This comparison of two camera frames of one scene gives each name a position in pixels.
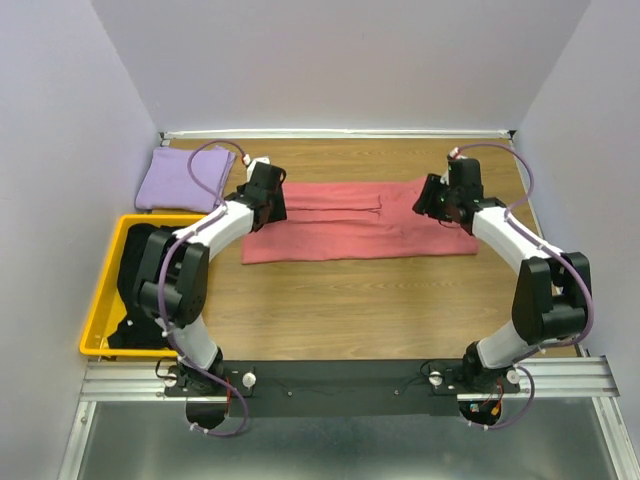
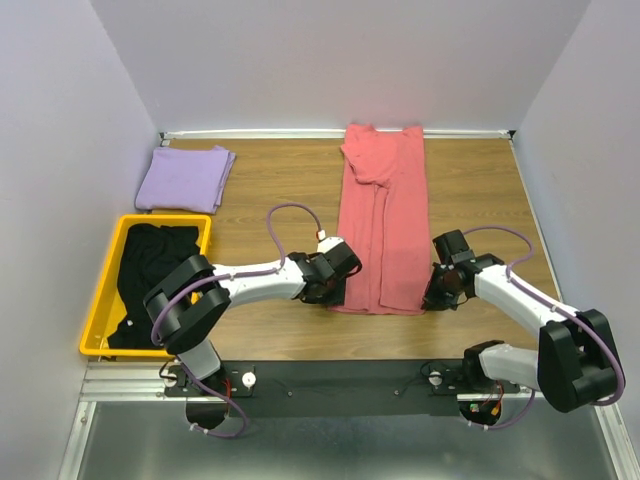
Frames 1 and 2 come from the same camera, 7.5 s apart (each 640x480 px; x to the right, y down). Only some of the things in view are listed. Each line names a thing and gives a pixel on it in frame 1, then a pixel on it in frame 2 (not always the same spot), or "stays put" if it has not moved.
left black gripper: [279, 209] to [336, 298]
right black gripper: [423, 202] to [432, 299]
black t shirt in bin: [136, 331] stays put
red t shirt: [353, 219] to [384, 216]
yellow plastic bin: [108, 305] stays put
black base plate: [329, 388] stays put
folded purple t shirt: [167, 185] stays put
